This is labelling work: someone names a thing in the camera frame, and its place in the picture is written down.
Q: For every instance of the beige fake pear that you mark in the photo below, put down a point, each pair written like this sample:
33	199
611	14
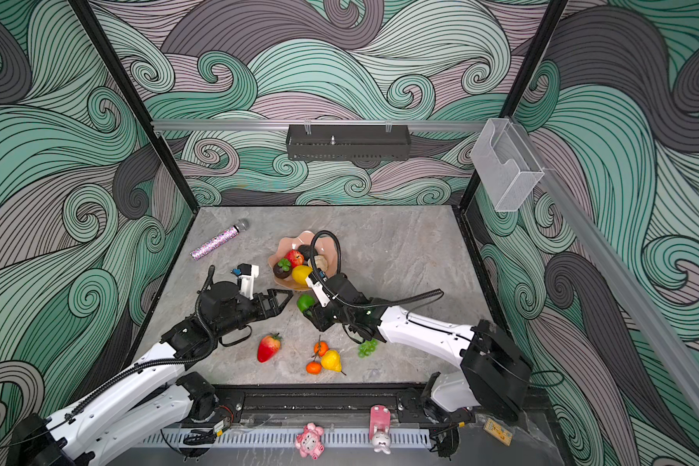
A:
321	263

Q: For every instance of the black corner frame post left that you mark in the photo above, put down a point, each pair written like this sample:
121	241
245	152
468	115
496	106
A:
103	46

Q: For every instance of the red fake apple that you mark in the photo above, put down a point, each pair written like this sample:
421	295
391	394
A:
295	258

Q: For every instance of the green fake grape bunch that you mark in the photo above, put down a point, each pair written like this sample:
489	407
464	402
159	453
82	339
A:
367	348

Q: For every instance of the black corner frame post right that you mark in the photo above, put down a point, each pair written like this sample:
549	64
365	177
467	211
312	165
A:
532	59

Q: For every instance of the pink and white bunny toy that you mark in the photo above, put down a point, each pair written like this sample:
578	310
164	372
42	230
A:
379	429

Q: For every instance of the grey aluminium rail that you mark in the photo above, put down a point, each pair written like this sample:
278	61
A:
198	124
673	353

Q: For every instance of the grey aluminium rail right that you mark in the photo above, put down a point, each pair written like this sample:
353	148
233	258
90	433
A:
673	353

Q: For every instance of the red fake strawberry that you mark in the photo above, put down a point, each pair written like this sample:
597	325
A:
268	347

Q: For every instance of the orange fake tangerine upper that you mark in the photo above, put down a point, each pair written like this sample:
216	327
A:
320	348

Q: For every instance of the orange fake tangerine lower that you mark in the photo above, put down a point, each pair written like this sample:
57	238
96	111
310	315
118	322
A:
314	368

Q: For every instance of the yellow fake pear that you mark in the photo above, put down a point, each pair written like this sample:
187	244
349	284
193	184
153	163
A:
331	361

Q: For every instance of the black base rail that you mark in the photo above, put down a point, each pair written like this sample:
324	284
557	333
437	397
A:
407	401

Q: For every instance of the black corner frame post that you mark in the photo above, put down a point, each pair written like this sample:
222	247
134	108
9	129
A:
532	59
103	46

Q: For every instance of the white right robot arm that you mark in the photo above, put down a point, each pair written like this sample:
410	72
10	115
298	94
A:
493	373

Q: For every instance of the dark brown fake fig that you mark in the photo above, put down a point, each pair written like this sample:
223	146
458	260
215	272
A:
282	269

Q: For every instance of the pink toy figure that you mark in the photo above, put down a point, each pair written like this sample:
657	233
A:
309	441

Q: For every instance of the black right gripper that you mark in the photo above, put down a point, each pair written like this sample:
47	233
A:
317	319

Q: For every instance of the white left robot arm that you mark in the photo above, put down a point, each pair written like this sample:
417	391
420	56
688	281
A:
155	391

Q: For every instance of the dark fake avocado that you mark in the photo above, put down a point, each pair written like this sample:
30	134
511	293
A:
307	251

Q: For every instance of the black perforated wall tray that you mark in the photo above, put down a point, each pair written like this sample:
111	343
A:
361	142

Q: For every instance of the yellow fake lemon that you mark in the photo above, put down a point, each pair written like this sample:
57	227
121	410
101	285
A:
300	274

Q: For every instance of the clear plastic wall box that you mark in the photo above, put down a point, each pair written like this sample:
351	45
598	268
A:
507	163

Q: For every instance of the orange fake tangerine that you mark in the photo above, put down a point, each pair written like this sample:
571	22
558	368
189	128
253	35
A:
320	348
314	368

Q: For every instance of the green fake lime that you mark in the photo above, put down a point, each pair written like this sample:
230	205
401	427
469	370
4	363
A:
305	302

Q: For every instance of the pink glitter microphone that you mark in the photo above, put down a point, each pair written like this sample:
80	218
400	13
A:
222	238

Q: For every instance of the grey aluminium rail back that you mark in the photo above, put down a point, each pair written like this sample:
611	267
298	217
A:
198	124

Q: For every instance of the pink scalloped fruit bowl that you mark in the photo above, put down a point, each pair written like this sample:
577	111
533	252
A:
324	246

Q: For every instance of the yellow label tag right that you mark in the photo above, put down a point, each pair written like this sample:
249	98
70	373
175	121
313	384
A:
498	431

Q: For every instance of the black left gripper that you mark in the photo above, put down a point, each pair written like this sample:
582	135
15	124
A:
275	308

